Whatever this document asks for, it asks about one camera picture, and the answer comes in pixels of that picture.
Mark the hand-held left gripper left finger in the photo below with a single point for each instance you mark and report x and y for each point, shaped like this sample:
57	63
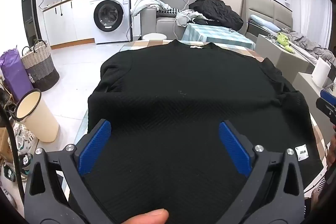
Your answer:
95	145

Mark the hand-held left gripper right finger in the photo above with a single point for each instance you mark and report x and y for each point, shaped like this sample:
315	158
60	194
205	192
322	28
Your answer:
233	148

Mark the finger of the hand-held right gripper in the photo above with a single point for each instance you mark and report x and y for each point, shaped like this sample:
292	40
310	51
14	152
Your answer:
328	97

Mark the black knit sweater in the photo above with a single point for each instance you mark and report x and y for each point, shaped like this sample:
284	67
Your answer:
183	95

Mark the grey crumpled clothes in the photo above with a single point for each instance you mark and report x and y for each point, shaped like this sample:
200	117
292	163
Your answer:
309	44

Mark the person's left hand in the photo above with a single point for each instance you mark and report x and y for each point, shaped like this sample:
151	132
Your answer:
149	216

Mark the cream trash bin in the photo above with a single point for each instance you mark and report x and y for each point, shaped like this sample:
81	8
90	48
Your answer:
39	119

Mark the cardboard box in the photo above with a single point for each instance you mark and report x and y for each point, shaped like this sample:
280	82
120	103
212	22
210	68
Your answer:
278	58

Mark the green toy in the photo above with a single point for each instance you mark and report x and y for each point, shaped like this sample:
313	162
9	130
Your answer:
283	39

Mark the woven laundry basket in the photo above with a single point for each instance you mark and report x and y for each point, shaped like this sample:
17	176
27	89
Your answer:
39	69

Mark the light blue pillow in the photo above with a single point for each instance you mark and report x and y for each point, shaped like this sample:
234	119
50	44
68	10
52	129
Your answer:
265	23

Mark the purple bag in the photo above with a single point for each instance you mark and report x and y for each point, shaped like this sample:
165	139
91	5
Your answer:
13	74

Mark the plaid blanket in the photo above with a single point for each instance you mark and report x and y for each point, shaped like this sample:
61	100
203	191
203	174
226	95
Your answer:
147	44

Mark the teal checked cloth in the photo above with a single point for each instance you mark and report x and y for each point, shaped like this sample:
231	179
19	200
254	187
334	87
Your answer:
218	35

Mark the white round stool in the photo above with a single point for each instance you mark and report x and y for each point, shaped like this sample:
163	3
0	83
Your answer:
155	37

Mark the white lower cabinet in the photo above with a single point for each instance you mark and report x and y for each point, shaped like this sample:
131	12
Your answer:
65	22

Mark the white washing machine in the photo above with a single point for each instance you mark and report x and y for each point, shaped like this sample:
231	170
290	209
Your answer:
110	14

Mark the grey sofa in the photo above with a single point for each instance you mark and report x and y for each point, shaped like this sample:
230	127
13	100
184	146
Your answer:
162	26

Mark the black quilted jacket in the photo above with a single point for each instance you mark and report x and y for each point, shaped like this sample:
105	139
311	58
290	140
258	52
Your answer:
218	11

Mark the grey hoodie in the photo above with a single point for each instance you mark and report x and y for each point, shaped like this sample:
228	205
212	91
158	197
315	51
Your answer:
186	16

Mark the white throw blanket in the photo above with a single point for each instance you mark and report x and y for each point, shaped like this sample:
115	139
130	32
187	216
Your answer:
147	3

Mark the houndstooth pillow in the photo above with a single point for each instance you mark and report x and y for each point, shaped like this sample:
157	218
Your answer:
168	12

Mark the black door frame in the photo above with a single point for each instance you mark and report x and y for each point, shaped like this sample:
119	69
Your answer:
29	3

